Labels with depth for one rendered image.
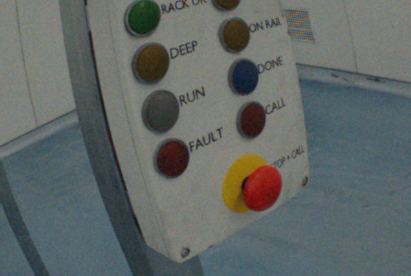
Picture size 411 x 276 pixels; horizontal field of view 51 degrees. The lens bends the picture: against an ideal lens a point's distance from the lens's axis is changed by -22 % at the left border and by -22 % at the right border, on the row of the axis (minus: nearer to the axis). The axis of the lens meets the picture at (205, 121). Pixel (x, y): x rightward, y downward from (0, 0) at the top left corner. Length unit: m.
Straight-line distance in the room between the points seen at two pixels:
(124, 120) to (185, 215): 0.09
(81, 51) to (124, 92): 0.07
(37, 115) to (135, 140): 3.81
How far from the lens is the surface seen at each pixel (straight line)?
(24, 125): 4.15
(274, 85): 0.46
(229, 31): 0.41
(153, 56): 0.37
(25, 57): 4.10
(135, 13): 0.36
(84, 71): 0.43
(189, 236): 0.43
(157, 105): 0.37
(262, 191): 0.43
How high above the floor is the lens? 1.17
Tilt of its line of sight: 19 degrees down
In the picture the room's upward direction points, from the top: 11 degrees counter-clockwise
